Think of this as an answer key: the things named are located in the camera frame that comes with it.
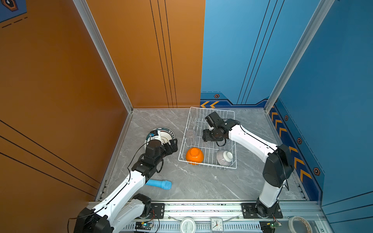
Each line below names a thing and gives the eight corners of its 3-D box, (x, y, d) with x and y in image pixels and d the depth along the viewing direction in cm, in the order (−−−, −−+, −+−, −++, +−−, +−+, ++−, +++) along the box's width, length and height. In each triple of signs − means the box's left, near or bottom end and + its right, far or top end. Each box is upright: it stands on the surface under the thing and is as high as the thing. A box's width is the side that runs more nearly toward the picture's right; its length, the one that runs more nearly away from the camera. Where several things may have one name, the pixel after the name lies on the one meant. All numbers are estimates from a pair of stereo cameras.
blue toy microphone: (147, 185, 84) (145, 183, 80) (150, 179, 86) (148, 176, 82) (170, 191, 82) (169, 188, 78) (172, 184, 84) (171, 181, 81)
